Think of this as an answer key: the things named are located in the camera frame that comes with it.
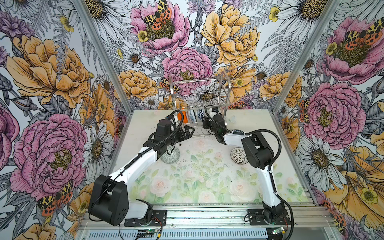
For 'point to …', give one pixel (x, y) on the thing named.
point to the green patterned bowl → (171, 159)
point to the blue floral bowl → (192, 116)
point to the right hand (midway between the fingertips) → (203, 120)
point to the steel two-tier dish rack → (196, 99)
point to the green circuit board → (152, 231)
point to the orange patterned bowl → (237, 131)
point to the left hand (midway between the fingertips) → (189, 135)
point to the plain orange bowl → (185, 120)
